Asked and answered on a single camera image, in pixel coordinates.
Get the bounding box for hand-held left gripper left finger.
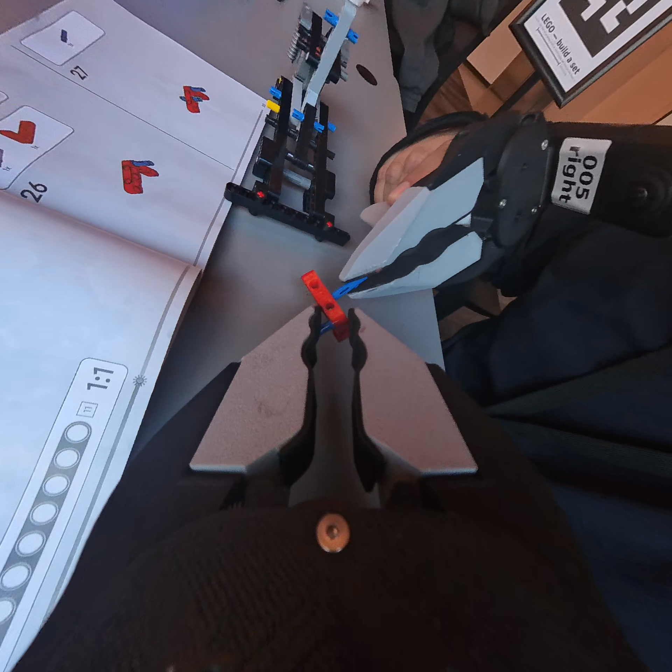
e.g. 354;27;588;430
189;306;323;488

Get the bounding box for red lego beam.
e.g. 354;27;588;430
301;269;351;343

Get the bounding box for black grey lego model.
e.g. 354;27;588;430
225;0;364;247

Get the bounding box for black framed sign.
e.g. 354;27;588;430
509;0;672;108

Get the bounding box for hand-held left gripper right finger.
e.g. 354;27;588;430
348;307;478;493

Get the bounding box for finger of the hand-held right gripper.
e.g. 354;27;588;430
338;156;486;284
348;223;486;301

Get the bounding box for person's dark blue trousers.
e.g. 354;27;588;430
436;226;672;672

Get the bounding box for person's right hand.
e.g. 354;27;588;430
377;138;460;204

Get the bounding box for lego instruction booklet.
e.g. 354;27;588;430
0;0;268;672

